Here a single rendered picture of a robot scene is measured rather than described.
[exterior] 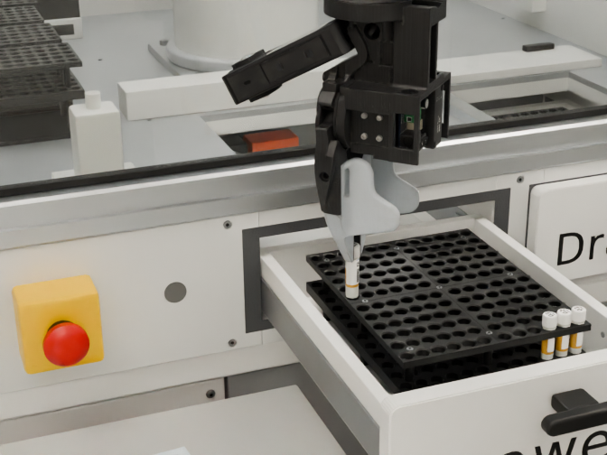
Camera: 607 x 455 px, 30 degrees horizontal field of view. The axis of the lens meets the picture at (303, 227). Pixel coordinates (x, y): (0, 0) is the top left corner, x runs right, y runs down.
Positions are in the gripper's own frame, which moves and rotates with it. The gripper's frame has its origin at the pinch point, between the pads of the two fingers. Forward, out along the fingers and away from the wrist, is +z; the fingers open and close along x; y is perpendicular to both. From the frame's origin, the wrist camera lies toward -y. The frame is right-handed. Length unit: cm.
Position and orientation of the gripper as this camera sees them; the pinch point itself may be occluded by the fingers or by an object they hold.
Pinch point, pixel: (345, 240)
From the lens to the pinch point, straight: 91.0
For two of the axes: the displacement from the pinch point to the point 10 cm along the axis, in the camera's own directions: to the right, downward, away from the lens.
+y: 9.0, 1.6, -4.0
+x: 4.3, -3.6, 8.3
